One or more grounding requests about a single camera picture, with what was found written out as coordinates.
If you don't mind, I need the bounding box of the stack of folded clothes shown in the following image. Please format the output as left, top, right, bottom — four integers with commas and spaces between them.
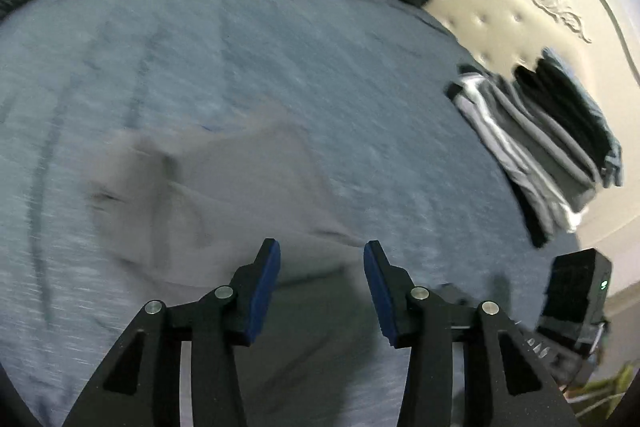
445, 47, 626, 250

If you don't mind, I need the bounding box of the yellow-green cloth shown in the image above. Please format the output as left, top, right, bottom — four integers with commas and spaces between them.
562, 357, 640, 414

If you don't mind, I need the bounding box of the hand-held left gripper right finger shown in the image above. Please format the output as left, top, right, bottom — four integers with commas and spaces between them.
363, 240, 582, 427

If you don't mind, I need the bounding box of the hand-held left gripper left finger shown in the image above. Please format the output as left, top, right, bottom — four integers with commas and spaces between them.
64, 238, 282, 427

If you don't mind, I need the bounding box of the bed with blue-grey sheet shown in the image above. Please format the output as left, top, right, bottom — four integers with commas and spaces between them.
0, 0, 593, 427

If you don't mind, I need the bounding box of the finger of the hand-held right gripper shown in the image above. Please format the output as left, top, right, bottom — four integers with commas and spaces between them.
436, 283, 516, 333

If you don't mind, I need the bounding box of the grey garment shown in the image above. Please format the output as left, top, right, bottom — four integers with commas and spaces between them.
85, 106, 416, 427

